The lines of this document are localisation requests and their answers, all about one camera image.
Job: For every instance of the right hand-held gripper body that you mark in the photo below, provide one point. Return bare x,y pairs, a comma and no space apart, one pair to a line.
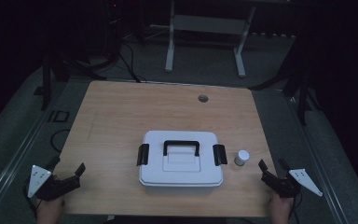
281,186

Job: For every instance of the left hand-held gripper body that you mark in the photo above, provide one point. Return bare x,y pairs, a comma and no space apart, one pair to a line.
56,186

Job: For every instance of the small white capped bottle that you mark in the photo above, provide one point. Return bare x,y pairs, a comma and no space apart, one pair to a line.
241,156

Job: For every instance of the person's right hand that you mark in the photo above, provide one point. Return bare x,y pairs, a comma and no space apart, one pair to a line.
281,210

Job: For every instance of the person's left hand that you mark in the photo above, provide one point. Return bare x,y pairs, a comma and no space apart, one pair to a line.
50,211

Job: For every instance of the black metal stand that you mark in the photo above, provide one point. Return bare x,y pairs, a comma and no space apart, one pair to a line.
301,93
46,84

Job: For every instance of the grey aluminium floor rail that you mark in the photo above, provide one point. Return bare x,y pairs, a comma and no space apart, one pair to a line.
21,149
320,161

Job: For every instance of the white metal desk frame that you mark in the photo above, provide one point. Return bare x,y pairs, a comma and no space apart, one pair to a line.
208,24

